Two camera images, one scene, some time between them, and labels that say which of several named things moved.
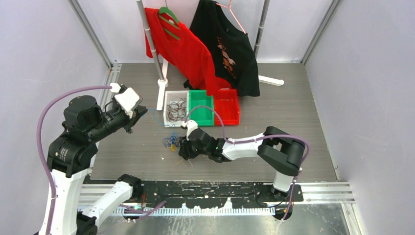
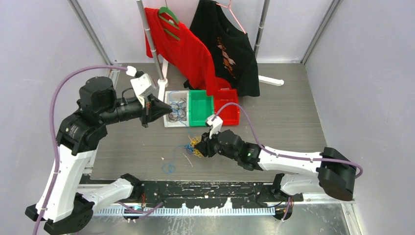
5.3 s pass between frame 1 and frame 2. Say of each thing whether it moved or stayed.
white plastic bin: stayed
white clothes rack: stayed
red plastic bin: stayed
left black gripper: moved
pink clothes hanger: stayed
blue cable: moved
